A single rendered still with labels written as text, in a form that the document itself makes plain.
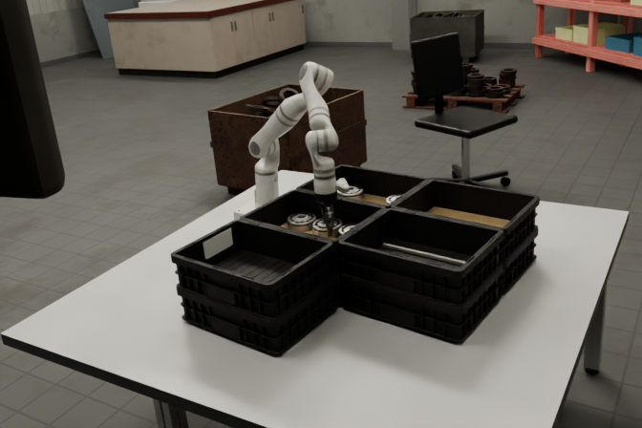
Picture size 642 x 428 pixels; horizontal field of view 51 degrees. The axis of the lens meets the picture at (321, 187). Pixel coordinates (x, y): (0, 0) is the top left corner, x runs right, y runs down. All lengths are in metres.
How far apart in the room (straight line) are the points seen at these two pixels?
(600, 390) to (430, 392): 1.35
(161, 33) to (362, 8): 3.34
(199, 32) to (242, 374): 8.20
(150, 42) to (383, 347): 8.89
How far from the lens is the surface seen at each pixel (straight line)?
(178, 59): 10.15
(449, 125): 4.47
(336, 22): 11.70
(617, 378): 3.08
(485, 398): 1.74
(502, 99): 6.92
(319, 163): 2.14
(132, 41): 10.72
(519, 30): 10.58
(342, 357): 1.88
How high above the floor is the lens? 1.77
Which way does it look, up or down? 20 degrees down
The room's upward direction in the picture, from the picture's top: 5 degrees counter-clockwise
